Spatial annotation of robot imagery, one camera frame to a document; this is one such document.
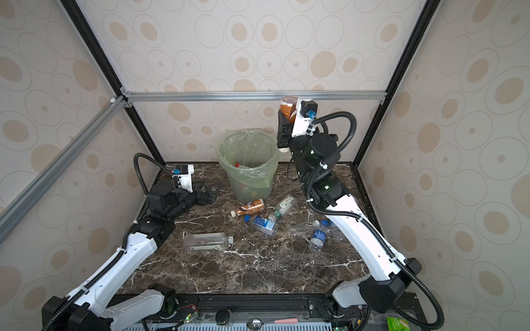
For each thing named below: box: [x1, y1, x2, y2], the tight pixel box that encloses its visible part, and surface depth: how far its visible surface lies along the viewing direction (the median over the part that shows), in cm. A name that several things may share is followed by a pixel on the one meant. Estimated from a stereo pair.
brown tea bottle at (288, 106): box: [280, 95, 299, 125], surface depth 55 cm
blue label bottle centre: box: [243, 214, 278, 236], surface depth 92 cm
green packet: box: [386, 316, 411, 331], surface depth 70 cm
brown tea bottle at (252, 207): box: [236, 198, 265, 216], surface depth 99 cm
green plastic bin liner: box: [215, 129, 289, 189], surface depth 97 cm
